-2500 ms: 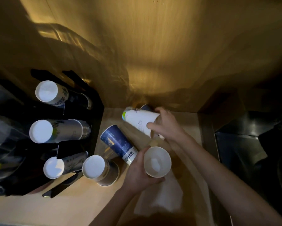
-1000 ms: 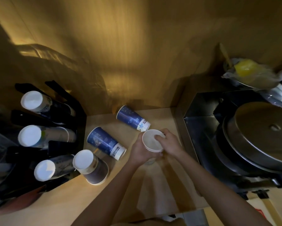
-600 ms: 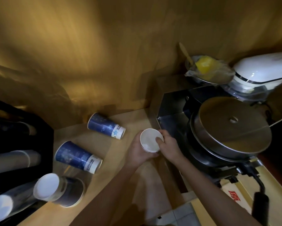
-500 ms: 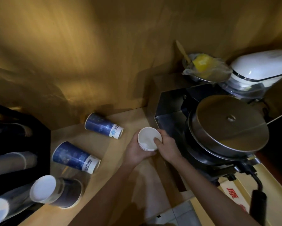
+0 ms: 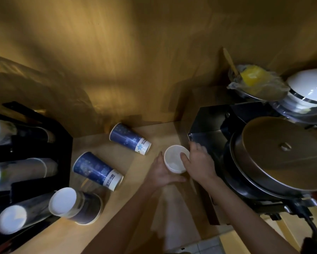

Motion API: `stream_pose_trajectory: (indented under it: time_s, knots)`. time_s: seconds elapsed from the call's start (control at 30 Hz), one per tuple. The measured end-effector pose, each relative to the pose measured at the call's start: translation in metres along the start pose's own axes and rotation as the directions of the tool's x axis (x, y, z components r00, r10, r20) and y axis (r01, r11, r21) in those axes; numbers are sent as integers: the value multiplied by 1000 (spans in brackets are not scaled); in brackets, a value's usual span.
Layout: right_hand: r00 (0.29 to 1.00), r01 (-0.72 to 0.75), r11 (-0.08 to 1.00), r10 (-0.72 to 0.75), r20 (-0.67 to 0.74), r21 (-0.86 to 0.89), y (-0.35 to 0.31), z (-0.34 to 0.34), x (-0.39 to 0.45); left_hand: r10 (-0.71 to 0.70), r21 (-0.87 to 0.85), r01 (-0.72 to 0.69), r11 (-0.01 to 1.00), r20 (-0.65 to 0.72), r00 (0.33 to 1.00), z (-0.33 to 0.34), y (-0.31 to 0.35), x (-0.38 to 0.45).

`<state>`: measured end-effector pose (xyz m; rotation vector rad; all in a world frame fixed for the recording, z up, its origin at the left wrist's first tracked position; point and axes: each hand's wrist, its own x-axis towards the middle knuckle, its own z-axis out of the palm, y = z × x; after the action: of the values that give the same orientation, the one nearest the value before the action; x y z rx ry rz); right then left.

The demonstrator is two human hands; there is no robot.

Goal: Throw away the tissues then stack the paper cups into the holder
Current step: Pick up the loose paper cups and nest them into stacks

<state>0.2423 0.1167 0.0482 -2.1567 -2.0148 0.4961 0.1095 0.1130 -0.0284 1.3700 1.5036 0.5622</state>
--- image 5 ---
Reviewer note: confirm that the blue printed paper cup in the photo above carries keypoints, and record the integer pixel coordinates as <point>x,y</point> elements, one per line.
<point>128,138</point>
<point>96,169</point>

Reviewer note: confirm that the white paper cup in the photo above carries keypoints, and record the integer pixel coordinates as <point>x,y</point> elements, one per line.
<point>173,159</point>

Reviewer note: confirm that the steel bowl of yellow batter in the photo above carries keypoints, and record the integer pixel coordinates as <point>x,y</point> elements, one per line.
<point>253,76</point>

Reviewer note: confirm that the white domed appliance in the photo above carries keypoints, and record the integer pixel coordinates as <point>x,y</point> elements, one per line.
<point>309,87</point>

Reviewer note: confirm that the sleeve of stacked paper cups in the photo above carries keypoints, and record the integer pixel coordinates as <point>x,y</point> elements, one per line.
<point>23,169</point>
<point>23,215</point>
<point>5,130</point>

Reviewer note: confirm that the black cup dispenser rack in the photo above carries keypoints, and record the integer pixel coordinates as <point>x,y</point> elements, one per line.
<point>56,145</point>

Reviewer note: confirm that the person's left forearm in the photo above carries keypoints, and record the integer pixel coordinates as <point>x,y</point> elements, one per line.
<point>126,219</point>

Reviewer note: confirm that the wooden spatula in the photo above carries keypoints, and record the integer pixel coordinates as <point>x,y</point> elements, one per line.
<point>230,62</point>

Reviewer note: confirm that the person's right hand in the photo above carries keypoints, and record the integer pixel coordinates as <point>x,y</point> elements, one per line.
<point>200,166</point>

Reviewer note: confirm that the clear plastic wrap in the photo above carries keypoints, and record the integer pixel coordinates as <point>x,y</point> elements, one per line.
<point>276,81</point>

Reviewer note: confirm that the person's right forearm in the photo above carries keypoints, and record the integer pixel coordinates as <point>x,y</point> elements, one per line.
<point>243,216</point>

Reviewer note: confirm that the short stack of blue cups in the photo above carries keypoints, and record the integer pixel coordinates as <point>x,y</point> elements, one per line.
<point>80,206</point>

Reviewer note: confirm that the person's right thumb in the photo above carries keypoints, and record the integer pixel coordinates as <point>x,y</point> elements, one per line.
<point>185,160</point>

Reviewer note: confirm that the person's left hand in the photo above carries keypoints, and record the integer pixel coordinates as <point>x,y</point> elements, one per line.
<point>158,175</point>

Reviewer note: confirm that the person's left thumb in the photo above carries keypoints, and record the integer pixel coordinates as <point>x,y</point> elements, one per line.
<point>179,179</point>

